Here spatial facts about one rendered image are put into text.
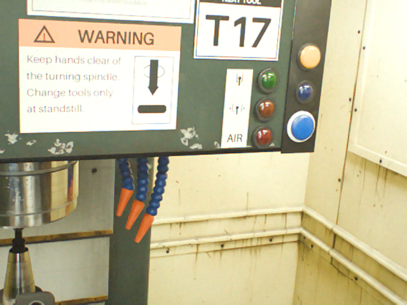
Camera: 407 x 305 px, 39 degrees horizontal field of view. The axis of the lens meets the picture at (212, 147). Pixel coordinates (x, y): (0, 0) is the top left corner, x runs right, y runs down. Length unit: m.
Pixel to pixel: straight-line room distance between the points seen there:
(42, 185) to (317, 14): 0.38
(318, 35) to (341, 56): 1.16
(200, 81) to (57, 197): 0.25
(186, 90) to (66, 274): 0.83
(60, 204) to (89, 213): 0.55
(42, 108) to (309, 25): 0.30
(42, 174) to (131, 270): 0.75
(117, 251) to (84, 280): 0.10
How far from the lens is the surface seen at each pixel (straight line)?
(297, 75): 0.66
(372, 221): 1.73
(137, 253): 1.42
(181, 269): 1.91
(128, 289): 1.46
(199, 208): 1.84
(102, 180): 1.28
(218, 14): 0.60
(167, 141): 0.61
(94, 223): 1.31
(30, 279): 0.85
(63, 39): 0.56
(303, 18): 0.65
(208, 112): 0.62
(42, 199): 0.73
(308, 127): 0.67
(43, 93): 0.57
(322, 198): 1.92
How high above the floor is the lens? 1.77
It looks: 15 degrees down
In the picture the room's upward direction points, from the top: 4 degrees clockwise
